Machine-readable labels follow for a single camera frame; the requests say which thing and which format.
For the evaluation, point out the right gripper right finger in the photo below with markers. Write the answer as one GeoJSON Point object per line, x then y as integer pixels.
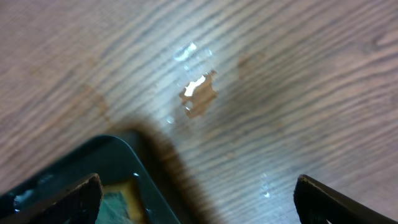
{"type": "Point", "coordinates": [315, 202]}

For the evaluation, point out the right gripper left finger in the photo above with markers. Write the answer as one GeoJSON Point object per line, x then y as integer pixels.
{"type": "Point", "coordinates": [76, 203]}

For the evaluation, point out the green yellow scrub sponge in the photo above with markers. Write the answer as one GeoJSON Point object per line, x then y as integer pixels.
{"type": "Point", "coordinates": [121, 204]}

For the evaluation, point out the black plastic tray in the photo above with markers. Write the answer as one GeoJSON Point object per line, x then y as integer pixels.
{"type": "Point", "coordinates": [115, 159]}

